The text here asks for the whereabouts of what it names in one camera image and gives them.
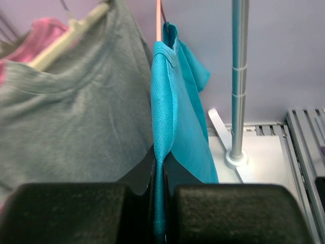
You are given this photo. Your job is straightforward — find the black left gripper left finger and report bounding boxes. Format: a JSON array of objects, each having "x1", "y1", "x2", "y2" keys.
[{"x1": 1, "y1": 149, "x2": 155, "y2": 243}]

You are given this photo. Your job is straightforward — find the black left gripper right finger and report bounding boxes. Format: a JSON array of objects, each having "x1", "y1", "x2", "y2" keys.
[{"x1": 164, "y1": 154, "x2": 314, "y2": 243}]

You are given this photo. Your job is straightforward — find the teal t shirt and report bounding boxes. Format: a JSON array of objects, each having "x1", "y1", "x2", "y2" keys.
[{"x1": 151, "y1": 23, "x2": 219, "y2": 243}]

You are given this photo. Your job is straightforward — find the pink wire hanger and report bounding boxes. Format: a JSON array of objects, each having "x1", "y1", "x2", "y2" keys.
[{"x1": 156, "y1": 0, "x2": 169, "y2": 41}]

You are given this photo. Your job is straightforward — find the grey t shirt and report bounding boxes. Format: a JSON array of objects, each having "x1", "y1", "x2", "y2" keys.
[{"x1": 1, "y1": 1, "x2": 152, "y2": 202}]

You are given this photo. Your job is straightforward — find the wooden hanger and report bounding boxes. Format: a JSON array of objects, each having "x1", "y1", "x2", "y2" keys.
[{"x1": 28, "y1": 1, "x2": 109, "y2": 71}]

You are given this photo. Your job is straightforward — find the pink t shirt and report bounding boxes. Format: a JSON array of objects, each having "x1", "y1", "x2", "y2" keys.
[{"x1": 1, "y1": 17, "x2": 69, "y2": 90}]

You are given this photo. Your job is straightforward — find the silver clothes rack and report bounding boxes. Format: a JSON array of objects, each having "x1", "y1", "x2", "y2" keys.
[{"x1": 208, "y1": 0, "x2": 255, "y2": 183}]

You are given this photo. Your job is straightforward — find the aluminium frame rail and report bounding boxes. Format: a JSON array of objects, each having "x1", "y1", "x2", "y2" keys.
[{"x1": 223, "y1": 108, "x2": 325, "y2": 244}]

